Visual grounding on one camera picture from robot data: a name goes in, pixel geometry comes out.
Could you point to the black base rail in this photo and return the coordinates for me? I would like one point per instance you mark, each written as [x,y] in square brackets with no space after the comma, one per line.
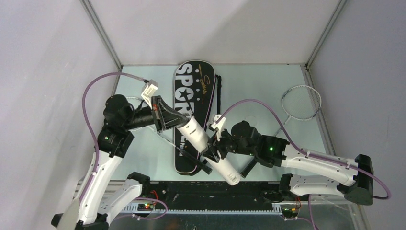
[221,195]

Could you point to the white slotted cable duct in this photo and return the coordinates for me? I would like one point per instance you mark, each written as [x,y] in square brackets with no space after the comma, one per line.
[133,208]

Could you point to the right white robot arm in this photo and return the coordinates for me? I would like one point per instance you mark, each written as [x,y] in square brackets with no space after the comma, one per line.
[347,178]

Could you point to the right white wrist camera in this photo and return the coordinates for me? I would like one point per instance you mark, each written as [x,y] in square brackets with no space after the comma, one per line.
[217,123]

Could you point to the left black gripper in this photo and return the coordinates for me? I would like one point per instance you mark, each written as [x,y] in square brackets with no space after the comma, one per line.
[161,109]

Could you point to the white shuttlecock tube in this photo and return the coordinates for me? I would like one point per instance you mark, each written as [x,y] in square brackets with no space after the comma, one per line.
[198,138]

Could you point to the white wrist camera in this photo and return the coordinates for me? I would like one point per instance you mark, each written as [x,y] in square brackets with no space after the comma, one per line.
[217,123]
[148,91]

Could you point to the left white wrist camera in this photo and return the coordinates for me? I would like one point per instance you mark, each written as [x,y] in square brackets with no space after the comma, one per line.
[148,91]

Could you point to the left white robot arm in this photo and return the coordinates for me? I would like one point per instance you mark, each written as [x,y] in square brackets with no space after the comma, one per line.
[88,210]

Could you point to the badminton racket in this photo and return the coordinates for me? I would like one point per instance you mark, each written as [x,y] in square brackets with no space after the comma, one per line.
[301,103]
[197,162]

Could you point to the clear plastic tube lid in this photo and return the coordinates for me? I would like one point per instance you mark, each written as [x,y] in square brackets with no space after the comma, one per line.
[252,120]

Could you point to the black sport racket bag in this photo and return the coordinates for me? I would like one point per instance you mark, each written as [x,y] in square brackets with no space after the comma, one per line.
[197,88]

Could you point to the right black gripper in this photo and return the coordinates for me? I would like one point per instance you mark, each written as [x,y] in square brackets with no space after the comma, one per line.
[213,154]

